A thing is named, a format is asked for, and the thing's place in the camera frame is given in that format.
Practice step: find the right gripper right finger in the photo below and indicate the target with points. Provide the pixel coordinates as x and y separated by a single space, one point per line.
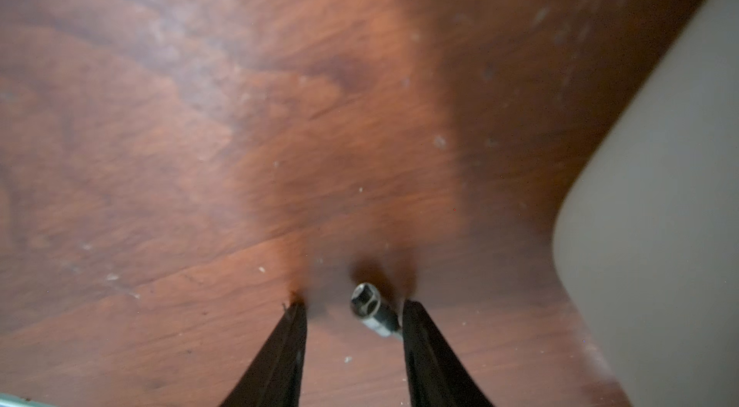
435 375

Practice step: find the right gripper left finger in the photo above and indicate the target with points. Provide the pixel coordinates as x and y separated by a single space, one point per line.
274 376

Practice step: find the silver bit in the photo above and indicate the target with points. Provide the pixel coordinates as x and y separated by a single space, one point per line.
374 311

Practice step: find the white rectangular storage box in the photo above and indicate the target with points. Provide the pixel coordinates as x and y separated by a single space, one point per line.
646 241

